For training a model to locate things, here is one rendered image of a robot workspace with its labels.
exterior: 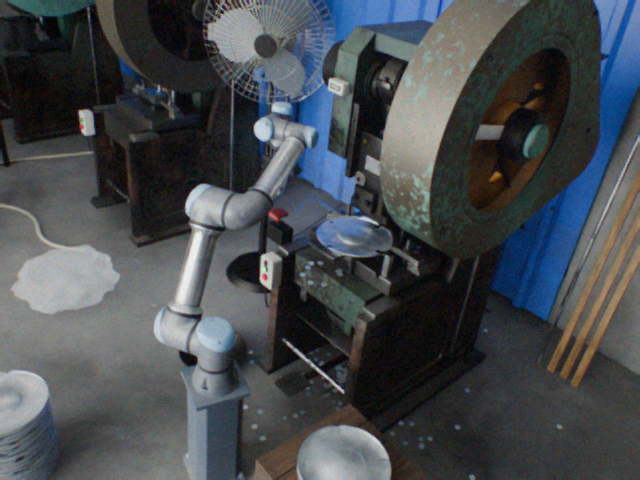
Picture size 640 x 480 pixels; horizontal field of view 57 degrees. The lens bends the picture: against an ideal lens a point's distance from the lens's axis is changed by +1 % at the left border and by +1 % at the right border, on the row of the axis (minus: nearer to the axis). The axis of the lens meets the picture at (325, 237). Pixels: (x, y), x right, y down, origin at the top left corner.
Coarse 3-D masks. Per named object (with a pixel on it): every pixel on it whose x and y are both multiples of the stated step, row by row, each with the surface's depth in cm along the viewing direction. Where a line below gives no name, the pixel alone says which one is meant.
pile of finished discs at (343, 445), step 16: (320, 432) 191; (336, 432) 192; (352, 432) 192; (304, 448) 185; (320, 448) 186; (336, 448) 185; (352, 448) 187; (368, 448) 187; (384, 448) 188; (304, 464) 181; (320, 464) 181; (336, 464) 180; (352, 464) 181; (368, 464) 182; (384, 464) 183
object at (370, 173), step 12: (372, 132) 208; (372, 144) 206; (360, 156) 212; (372, 156) 208; (360, 168) 214; (372, 168) 209; (360, 180) 214; (372, 180) 211; (360, 192) 213; (372, 192) 211; (360, 204) 215; (372, 204) 211; (384, 204) 212
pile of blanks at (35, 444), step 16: (48, 400) 202; (48, 416) 202; (16, 432) 189; (32, 432) 194; (48, 432) 203; (0, 448) 189; (16, 448) 193; (32, 448) 197; (48, 448) 206; (0, 464) 192; (16, 464) 195; (32, 464) 200; (48, 464) 207
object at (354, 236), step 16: (320, 224) 225; (336, 224) 227; (352, 224) 228; (368, 224) 230; (320, 240) 216; (336, 240) 217; (352, 240) 217; (368, 240) 218; (384, 240) 220; (368, 256) 209
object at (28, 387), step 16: (0, 384) 204; (16, 384) 205; (32, 384) 205; (0, 400) 197; (16, 400) 198; (32, 400) 199; (0, 416) 192; (16, 416) 193; (32, 416) 194; (0, 432) 187
